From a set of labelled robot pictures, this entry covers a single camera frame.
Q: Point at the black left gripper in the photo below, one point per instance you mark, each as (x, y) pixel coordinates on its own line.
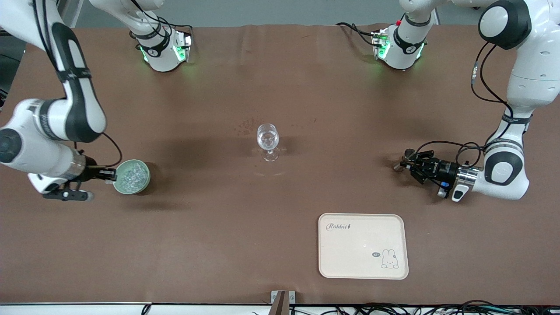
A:
(442, 169)

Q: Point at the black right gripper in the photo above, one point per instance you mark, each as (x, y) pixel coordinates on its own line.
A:
(93, 172)

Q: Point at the silver metal jigger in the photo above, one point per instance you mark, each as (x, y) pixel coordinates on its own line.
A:
(409, 154)

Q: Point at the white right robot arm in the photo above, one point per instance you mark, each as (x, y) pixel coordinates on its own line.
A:
(83, 109)

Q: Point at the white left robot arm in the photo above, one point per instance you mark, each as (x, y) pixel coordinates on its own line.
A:
(529, 65)

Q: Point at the clear ice cubes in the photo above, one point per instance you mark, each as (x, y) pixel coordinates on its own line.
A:
(133, 177)

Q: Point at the clear stemmed wine glass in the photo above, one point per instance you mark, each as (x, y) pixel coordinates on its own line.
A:
(267, 138)

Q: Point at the green ceramic bowl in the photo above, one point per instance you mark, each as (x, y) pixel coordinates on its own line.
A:
(144, 186)

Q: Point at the cream rabbit print tray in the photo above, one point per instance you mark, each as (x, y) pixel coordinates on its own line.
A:
(350, 253)

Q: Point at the brown table cover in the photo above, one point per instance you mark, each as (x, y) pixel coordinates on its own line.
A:
(218, 240)

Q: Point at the green lit base control box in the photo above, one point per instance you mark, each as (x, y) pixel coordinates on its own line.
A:
(186, 43)

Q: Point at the grey metal mounting bracket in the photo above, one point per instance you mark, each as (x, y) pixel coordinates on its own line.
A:
(292, 297)

